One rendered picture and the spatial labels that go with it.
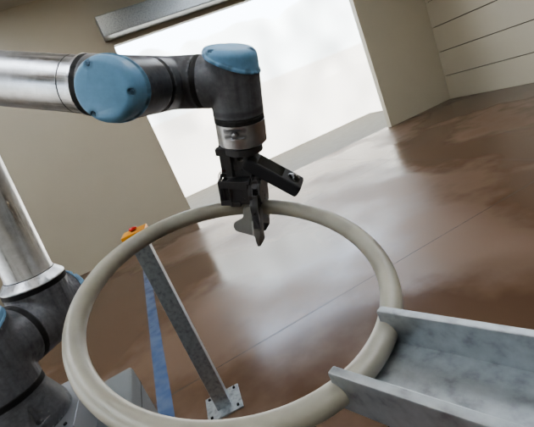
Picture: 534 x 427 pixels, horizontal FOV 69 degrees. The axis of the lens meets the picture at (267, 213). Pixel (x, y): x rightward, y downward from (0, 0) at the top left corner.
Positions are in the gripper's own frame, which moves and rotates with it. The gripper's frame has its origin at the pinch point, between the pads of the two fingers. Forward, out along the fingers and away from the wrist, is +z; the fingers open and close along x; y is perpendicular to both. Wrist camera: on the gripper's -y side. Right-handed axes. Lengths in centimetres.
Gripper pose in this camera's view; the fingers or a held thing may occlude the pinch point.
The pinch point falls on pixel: (264, 232)
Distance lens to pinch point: 81.8
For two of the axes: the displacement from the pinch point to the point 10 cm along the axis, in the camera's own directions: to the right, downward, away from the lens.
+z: 1.0, 8.5, 5.2
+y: -9.8, -0.1, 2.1
